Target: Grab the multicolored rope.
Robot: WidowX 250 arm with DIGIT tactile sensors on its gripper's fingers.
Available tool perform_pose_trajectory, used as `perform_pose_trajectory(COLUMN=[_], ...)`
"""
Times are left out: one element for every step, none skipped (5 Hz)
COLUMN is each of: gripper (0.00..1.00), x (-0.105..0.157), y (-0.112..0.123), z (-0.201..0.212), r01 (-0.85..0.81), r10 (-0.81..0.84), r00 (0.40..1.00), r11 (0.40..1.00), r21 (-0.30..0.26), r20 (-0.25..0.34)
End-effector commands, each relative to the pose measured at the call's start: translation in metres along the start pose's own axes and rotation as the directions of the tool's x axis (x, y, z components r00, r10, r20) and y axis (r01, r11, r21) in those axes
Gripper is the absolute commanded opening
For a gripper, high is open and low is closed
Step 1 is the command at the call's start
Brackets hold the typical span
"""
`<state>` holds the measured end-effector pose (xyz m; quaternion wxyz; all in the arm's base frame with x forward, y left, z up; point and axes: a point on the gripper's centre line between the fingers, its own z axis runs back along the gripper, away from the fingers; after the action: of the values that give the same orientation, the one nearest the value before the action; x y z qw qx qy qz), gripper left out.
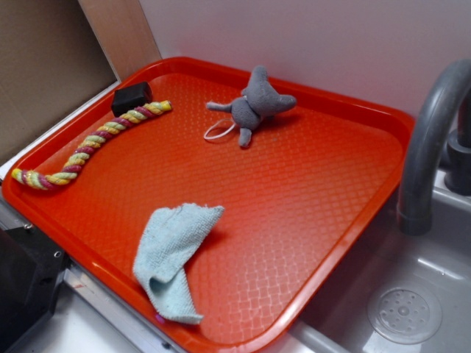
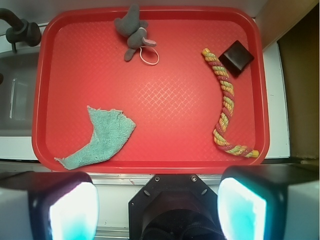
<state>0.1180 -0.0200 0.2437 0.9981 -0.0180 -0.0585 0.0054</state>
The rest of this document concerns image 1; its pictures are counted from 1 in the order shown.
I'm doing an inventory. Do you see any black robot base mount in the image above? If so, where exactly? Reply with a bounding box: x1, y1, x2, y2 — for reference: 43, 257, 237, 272
1, 227, 68, 352

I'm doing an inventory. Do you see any orange plastic tray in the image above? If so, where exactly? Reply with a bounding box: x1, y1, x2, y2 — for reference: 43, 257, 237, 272
2, 58, 414, 352

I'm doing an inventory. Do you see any multicolored twisted rope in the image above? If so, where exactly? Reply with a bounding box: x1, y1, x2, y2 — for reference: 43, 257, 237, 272
11, 99, 173, 191

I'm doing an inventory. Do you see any grey curved faucet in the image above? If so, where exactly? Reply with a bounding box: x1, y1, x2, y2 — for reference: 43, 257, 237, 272
397, 59, 470, 235

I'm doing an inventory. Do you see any round sink drain strainer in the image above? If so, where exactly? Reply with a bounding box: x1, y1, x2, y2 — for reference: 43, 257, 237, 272
366, 281, 442, 345

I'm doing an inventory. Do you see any grey plush elephant toy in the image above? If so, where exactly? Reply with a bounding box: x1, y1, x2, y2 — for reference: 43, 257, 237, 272
203, 65, 297, 149

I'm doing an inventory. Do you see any grey plastic sink basin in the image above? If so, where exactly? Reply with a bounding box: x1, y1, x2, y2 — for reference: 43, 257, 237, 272
290, 171, 470, 352

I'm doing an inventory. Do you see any light blue microfiber cloth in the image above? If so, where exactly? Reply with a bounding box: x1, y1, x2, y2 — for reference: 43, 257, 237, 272
132, 203, 224, 325

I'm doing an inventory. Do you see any black rectangular block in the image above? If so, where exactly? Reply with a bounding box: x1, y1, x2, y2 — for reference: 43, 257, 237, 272
111, 82, 152, 117

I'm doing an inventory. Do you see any brown cardboard panel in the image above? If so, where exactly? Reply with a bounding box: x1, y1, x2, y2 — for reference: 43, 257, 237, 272
1, 1, 160, 163

